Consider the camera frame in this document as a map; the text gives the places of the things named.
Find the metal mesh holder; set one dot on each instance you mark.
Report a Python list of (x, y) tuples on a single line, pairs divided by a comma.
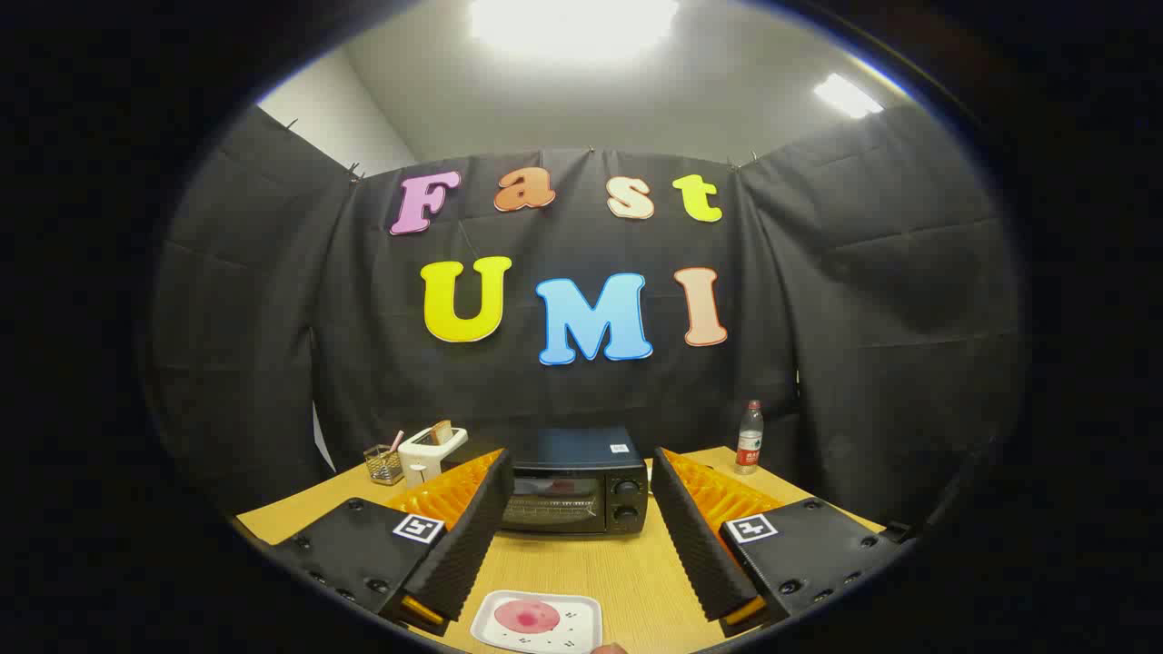
[(383, 465)]

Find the small ceiling light panel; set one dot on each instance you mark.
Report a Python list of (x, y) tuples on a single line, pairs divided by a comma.
[(847, 95)]

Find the pink ham slice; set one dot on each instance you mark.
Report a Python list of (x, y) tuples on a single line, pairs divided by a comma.
[(527, 616)]

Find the bread slice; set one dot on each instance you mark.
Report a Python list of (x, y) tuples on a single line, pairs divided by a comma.
[(442, 432)]

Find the black backdrop cloth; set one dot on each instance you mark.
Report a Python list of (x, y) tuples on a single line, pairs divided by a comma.
[(818, 318)]

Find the white bread toaster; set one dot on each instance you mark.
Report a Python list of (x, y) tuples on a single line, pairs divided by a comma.
[(422, 459)]

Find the clear water bottle red label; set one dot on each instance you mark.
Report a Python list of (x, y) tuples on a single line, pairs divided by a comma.
[(750, 445)]

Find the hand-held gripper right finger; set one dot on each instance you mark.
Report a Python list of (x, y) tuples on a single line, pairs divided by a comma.
[(695, 527)]

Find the black toaster oven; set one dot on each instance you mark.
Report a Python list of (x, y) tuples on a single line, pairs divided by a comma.
[(581, 450)]

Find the large ceiling light panel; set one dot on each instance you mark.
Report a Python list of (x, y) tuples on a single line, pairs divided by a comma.
[(572, 23)]

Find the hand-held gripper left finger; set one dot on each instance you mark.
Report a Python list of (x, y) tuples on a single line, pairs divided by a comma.
[(472, 527)]

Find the white square dish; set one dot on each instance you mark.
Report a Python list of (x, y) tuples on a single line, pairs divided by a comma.
[(577, 627)]

